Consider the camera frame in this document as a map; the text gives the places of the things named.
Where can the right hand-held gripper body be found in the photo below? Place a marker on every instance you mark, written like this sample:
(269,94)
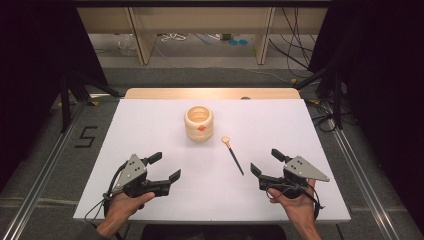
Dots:
(296,173)

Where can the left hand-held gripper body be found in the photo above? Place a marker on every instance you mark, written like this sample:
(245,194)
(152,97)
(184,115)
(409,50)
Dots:
(135,173)

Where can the cream ribbed cup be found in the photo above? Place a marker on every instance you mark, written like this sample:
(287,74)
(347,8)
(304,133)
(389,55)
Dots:
(199,124)

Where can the person's right hand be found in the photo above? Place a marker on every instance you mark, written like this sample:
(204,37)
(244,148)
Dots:
(301,206)

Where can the person's left hand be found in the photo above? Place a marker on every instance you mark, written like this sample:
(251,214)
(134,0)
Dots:
(123,206)

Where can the white board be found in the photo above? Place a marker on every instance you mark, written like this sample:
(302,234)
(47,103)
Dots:
(160,133)

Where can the black tape numeral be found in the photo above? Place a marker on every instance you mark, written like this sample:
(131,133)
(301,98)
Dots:
(86,136)

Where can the person's dark clothing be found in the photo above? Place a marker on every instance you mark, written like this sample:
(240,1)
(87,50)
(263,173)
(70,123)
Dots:
(213,233)

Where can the black metal stand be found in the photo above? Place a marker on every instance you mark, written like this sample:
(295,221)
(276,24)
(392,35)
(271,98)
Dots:
(337,100)
(65,106)

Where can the clear plastic bottle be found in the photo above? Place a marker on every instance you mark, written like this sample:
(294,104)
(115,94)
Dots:
(127,45)

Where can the blue disc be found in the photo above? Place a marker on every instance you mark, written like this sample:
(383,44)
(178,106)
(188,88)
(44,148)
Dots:
(243,42)
(233,42)

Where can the black curtain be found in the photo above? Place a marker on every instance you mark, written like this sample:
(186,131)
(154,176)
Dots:
(36,66)
(383,83)

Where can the light wooden shelf unit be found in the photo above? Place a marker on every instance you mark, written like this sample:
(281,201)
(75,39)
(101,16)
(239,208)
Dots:
(200,20)

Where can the aluminium rail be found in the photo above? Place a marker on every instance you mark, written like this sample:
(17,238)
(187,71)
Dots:
(43,173)
(363,180)

